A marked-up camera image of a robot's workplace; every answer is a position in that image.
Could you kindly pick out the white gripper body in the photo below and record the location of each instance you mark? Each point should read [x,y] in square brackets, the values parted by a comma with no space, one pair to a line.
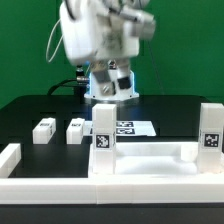
[91,34]

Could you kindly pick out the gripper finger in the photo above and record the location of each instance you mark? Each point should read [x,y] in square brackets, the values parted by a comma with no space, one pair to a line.
[123,76]
[106,85]

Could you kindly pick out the white desk top tray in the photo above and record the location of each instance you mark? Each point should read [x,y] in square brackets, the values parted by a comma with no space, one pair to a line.
[156,159]

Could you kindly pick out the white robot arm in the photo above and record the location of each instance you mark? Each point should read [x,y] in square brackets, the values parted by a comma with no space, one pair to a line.
[111,65]

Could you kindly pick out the fiducial marker sheet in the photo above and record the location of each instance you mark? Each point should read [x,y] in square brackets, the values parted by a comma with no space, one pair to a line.
[124,128]

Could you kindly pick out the black camera stand pole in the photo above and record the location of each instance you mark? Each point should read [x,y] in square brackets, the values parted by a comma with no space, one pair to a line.
[82,82]

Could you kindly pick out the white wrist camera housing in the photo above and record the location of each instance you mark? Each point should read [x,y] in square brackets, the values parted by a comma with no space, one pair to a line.
[137,23]

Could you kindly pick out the white front barrier wall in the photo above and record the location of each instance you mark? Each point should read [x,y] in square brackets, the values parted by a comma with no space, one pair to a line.
[202,189]

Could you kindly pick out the white barrier wall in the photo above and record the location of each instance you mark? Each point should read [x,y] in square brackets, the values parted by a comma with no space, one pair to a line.
[202,189]
[9,158]

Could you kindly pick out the white left barrier wall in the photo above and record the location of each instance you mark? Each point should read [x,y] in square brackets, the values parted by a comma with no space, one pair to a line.
[9,158]

